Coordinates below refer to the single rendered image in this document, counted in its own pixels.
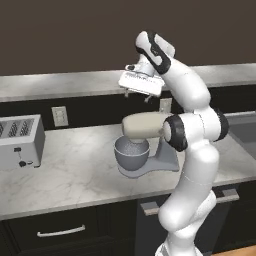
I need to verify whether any silver dishwasher handle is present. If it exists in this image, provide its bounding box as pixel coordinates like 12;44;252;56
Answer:
139;187;241;217

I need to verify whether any silver toaster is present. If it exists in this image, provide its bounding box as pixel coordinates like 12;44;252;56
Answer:
0;114;46;172

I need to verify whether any beige stand mixer head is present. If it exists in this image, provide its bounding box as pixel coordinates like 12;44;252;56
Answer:
120;111;175;145

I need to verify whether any white wall outlet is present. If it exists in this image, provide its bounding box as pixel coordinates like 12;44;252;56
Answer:
51;105;70;128
158;97;174;114

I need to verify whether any steel sink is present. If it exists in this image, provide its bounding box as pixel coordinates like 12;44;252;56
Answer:
223;111;256;162

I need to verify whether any black cupboard door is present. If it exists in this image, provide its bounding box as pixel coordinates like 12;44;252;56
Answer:
213;179;256;254

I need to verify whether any black drawer front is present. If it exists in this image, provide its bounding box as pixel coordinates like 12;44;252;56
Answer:
2;205;100;255

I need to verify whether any grey stand mixer base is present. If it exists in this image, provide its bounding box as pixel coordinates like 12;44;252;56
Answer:
117;137;181;180

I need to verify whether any grey stand mixer bowl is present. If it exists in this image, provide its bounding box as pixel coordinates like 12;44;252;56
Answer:
113;136;151;172

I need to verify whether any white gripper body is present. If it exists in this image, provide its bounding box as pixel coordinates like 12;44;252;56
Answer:
118;70;165;98

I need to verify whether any silver drawer handle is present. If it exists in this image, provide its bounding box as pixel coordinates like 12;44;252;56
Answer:
36;224;87;239

